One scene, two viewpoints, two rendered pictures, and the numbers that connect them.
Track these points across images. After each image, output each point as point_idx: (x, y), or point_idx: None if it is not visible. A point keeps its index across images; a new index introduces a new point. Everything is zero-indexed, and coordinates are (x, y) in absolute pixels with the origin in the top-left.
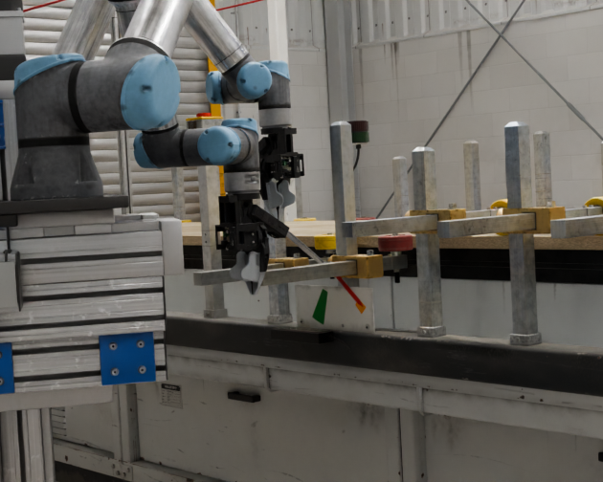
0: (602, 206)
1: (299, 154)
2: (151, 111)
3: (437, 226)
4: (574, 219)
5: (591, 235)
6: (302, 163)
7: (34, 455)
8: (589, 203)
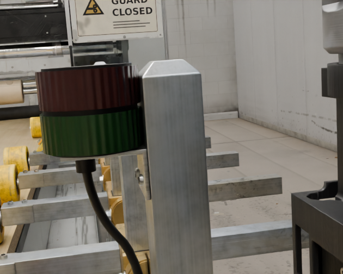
0: (0, 202)
1: (316, 193)
2: None
3: (281, 181)
4: (222, 151)
5: None
6: (298, 235)
7: None
8: None
